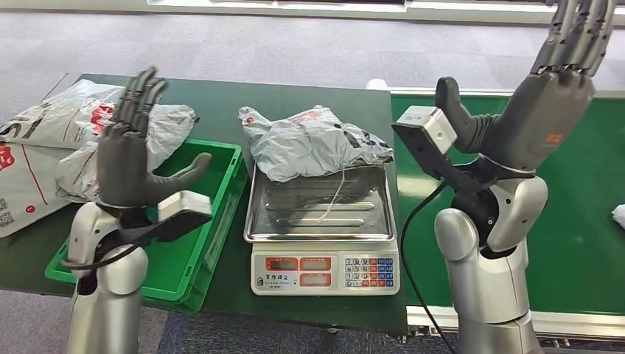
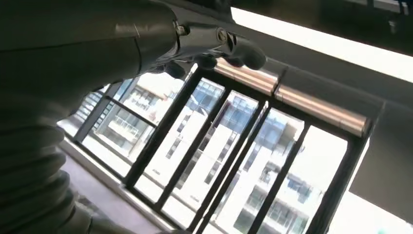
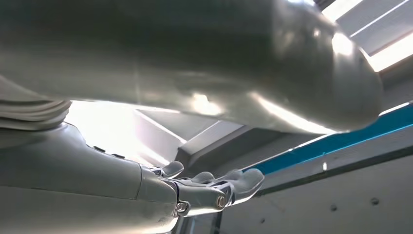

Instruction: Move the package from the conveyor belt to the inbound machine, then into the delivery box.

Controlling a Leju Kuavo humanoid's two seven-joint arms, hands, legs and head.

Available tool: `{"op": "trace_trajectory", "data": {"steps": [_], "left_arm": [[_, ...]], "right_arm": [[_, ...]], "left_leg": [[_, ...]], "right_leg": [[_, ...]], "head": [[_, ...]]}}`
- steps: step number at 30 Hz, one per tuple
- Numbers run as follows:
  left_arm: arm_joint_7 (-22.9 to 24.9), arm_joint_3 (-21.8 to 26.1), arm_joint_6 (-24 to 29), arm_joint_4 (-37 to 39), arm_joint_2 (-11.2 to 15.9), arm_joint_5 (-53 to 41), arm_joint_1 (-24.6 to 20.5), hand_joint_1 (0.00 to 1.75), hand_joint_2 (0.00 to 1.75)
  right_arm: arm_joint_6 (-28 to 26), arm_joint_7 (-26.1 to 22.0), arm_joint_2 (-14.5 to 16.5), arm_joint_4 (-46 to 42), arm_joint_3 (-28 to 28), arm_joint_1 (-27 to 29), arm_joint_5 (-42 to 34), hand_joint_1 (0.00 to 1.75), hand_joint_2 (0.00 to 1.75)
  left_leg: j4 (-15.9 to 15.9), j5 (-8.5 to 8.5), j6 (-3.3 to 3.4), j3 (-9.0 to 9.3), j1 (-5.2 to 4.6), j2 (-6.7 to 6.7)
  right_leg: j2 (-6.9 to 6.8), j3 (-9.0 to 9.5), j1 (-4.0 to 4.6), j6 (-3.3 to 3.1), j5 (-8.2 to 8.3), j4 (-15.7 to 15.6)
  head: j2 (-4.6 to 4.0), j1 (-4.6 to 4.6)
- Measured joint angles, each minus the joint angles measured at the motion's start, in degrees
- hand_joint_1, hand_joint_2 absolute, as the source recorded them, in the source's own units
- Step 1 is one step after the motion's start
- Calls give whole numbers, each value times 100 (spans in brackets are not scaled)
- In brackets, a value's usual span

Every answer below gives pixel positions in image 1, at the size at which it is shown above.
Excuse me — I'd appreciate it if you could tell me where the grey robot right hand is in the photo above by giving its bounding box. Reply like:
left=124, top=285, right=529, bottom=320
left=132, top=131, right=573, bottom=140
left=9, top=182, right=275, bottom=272
left=434, top=0, right=618, bottom=172

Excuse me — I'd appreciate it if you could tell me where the grey mail bag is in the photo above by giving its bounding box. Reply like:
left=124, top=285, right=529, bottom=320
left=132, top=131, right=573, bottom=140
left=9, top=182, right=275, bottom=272
left=238, top=104, right=394, bottom=225

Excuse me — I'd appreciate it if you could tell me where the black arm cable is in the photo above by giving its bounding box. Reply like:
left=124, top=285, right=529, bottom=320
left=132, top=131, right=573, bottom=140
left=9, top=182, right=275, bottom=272
left=399, top=181, right=458, bottom=354
left=60, top=241, right=144, bottom=273

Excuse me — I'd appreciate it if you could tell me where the green conveyor belt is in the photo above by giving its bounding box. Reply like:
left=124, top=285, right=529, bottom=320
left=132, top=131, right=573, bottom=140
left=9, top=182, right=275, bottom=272
left=366, top=77, right=625, bottom=354

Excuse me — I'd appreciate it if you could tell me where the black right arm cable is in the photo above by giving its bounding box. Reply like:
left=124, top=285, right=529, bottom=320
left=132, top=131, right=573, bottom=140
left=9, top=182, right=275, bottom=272
left=399, top=181, right=458, bottom=354

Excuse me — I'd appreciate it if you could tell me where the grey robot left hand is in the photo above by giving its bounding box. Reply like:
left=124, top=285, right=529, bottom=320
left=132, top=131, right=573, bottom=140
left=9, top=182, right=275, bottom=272
left=96, top=66, right=214, bottom=209

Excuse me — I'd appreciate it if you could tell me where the white electronic scale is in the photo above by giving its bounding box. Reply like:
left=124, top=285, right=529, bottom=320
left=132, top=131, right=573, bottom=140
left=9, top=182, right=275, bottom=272
left=242, top=163, right=402, bottom=297

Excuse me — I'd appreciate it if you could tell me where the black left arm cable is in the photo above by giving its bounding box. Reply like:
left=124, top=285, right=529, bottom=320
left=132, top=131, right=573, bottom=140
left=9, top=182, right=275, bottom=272
left=60, top=241, right=144, bottom=273

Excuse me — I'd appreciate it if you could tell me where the crumpled white bag red logo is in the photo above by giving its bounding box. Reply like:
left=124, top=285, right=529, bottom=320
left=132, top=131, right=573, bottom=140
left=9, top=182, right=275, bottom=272
left=55, top=103, right=200, bottom=204

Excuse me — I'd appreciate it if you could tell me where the green plastic crate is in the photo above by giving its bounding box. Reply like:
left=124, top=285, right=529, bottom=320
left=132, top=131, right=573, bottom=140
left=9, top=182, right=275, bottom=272
left=44, top=139, right=249, bottom=313

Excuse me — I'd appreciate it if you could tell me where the white mail bag QR print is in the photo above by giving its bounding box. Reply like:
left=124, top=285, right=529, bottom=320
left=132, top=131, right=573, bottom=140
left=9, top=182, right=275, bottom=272
left=0, top=79, right=129, bottom=150

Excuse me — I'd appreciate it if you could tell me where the steel weighing tray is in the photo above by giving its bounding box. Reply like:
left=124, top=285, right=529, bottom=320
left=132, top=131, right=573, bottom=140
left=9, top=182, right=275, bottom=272
left=242, top=163, right=397, bottom=244

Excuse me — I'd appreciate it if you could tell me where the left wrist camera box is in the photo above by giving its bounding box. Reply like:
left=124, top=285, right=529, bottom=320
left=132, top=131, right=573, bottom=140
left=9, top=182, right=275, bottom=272
left=116, top=190, right=214, bottom=246

